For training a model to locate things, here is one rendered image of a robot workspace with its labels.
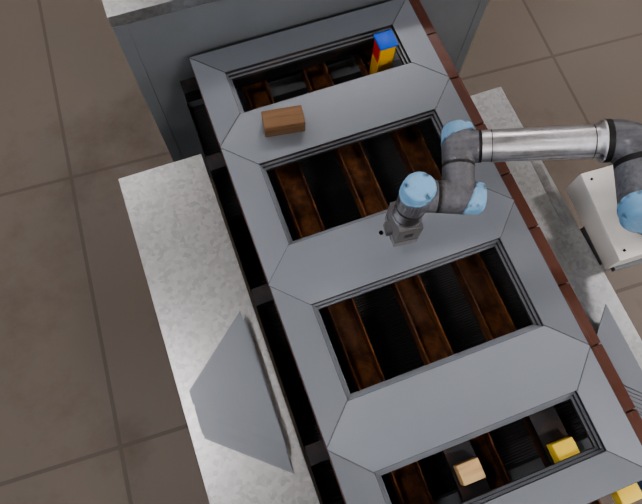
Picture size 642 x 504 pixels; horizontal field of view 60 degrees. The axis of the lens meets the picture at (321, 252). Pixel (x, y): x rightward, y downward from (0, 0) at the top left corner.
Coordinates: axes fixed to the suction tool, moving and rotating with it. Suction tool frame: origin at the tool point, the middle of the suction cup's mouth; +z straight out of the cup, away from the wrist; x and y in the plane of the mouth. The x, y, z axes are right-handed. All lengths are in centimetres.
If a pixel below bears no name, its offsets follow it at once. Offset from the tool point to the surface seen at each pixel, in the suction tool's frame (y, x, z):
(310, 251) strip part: -2.3, -23.7, 3.7
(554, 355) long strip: 40, 32, 4
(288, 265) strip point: 0.3, -30.4, 3.7
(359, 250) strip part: 0.4, -10.4, 3.8
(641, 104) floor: -69, 159, 88
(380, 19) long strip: -75, 16, 4
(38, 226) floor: -69, -129, 88
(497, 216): -0.7, 30.5, 3.7
